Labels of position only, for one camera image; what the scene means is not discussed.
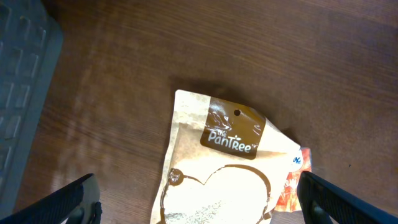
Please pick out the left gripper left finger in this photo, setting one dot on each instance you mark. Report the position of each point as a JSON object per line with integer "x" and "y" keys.
{"x": 75, "y": 203}

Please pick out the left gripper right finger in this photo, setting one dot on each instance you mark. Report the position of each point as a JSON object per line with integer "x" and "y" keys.
{"x": 323, "y": 202}

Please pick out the orange tissue packet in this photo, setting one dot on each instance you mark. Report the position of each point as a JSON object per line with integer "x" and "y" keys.
{"x": 288, "y": 200}

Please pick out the glutinous rice bag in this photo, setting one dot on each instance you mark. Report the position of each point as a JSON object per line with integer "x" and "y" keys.
{"x": 225, "y": 163}

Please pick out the grey plastic mesh basket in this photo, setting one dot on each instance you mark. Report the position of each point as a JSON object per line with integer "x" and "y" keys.
{"x": 31, "y": 42}

